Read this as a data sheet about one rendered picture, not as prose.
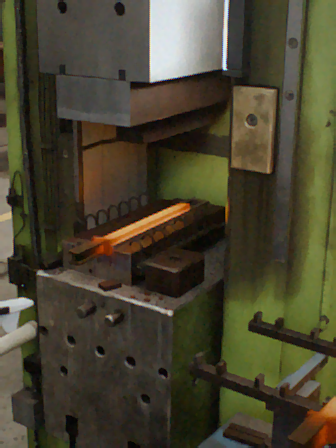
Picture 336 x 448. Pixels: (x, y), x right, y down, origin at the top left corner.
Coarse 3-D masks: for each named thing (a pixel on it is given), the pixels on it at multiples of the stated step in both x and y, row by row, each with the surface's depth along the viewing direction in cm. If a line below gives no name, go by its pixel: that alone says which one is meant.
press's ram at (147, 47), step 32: (64, 0) 151; (96, 0) 147; (128, 0) 142; (160, 0) 142; (192, 0) 151; (224, 0) 162; (64, 32) 154; (96, 32) 149; (128, 32) 144; (160, 32) 144; (192, 32) 154; (224, 32) 164; (64, 64) 157; (96, 64) 151; (128, 64) 147; (160, 64) 146; (192, 64) 156
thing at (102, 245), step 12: (180, 204) 189; (156, 216) 180; (168, 216) 182; (132, 228) 172; (144, 228) 174; (96, 240) 163; (108, 240) 162; (72, 252) 156; (84, 252) 157; (96, 252) 162; (108, 252) 163; (72, 264) 157
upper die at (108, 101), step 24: (216, 72) 175; (72, 96) 157; (96, 96) 154; (120, 96) 150; (144, 96) 153; (168, 96) 160; (192, 96) 168; (216, 96) 177; (96, 120) 155; (120, 120) 152; (144, 120) 154
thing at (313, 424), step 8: (328, 408) 111; (312, 416) 107; (320, 416) 107; (328, 416) 108; (304, 424) 105; (312, 424) 105; (320, 424) 105; (328, 424) 107; (296, 432) 103; (304, 432) 103; (312, 432) 103; (320, 432) 107; (328, 432) 107; (288, 440) 102; (296, 440) 102; (304, 440) 102; (312, 440) 105; (320, 440) 108; (328, 440) 108
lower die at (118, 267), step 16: (144, 208) 195; (160, 208) 192; (192, 208) 189; (208, 208) 191; (224, 208) 192; (112, 224) 183; (128, 224) 180; (160, 224) 177; (176, 224) 179; (192, 224) 180; (208, 224) 187; (64, 240) 172; (80, 240) 169; (128, 240) 167; (144, 240) 169; (160, 240) 169; (208, 240) 189; (64, 256) 173; (112, 256) 164; (128, 256) 161; (144, 256) 165; (96, 272) 168; (112, 272) 165; (128, 272) 163
